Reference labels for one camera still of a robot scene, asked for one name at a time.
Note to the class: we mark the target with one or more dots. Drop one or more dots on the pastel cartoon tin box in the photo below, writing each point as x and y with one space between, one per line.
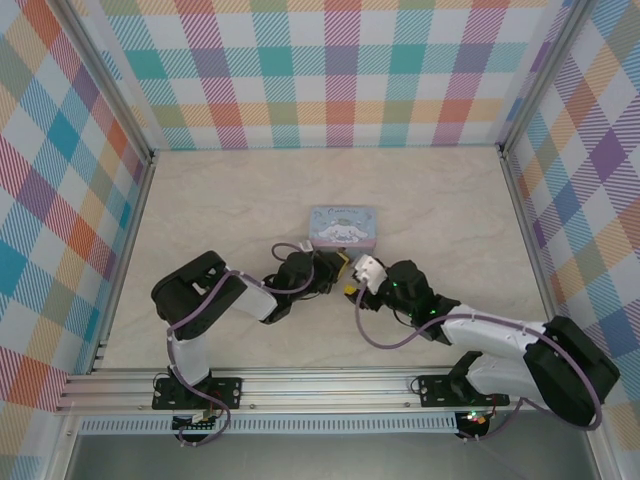
342 225

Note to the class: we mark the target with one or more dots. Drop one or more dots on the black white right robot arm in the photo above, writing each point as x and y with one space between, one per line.
500 335

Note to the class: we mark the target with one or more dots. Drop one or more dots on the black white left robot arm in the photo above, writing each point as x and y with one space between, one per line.
190 360

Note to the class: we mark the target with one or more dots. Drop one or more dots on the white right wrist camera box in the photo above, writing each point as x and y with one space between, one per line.
370 272

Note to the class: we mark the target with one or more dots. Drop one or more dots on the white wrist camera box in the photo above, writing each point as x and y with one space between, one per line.
306 246
370 272

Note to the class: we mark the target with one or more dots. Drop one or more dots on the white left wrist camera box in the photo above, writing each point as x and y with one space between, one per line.
306 246

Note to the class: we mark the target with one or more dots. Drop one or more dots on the aluminium front frame rail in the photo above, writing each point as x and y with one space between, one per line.
325 387

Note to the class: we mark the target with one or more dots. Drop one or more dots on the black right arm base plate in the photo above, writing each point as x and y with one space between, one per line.
432 390

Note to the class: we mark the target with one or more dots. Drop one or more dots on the aluminium right side rail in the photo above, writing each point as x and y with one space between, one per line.
535 250

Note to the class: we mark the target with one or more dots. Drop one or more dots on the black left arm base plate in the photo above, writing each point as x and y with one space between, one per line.
227 392

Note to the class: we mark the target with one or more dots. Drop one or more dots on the aluminium left side rail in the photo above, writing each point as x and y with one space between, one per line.
120 270

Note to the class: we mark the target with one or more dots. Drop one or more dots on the aluminium right frame post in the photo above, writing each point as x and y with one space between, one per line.
545 75

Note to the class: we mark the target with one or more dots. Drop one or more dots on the aluminium frame post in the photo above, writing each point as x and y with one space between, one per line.
545 75
107 80

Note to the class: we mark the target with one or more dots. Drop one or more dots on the aluminium left frame post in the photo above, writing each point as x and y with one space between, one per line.
107 80

